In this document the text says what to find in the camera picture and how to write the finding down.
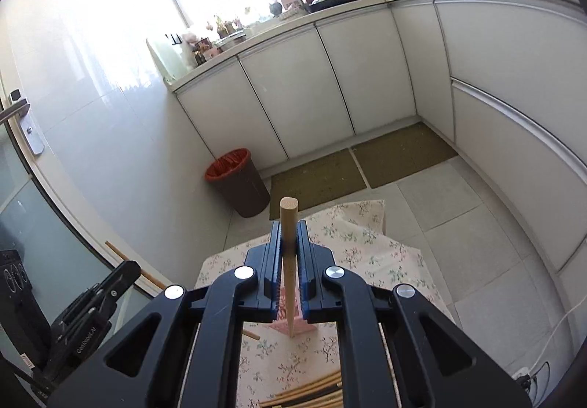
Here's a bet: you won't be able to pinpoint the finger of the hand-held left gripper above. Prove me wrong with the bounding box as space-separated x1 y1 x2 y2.
100 260 143 302

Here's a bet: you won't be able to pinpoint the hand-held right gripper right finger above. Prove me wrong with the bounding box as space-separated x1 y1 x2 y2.
297 220 533 408

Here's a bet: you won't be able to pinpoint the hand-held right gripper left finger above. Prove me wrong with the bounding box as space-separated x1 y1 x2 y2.
48 220 282 408

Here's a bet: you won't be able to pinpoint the pink chopstick holder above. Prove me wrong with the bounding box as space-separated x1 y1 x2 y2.
271 293 318 338

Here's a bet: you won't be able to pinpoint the light wooden chopstick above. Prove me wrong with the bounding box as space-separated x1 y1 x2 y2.
280 196 300 339

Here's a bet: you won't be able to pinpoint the long wooden stick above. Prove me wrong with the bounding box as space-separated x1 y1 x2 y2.
105 241 167 292

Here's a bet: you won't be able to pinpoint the floral tablecloth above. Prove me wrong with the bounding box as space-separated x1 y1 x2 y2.
195 199 459 408

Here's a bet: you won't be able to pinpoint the black appliance with dials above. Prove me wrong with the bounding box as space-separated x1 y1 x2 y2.
0 247 35 372

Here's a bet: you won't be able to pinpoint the pile of wooden chopsticks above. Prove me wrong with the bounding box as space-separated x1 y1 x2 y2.
259 370 344 408

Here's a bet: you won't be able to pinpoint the brown trash bin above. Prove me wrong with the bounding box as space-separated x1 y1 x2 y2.
205 148 270 218

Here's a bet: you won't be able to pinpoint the glass sliding door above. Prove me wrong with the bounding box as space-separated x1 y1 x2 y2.
0 64 152 390

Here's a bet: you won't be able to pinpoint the translucent cutting board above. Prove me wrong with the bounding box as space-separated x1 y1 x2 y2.
147 36 189 81

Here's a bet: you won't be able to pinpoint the white power strip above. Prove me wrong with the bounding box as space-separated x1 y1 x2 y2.
513 367 544 388

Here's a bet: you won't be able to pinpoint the white kitchen cabinets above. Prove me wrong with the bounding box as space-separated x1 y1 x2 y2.
172 0 587 273

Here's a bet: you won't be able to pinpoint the group of small bottles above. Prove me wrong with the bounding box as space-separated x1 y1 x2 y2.
181 14 244 67

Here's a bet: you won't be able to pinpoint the silver door handle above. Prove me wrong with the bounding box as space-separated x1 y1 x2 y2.
0 89 44 156

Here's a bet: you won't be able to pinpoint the white cable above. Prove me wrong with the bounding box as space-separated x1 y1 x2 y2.
534 302 579 372

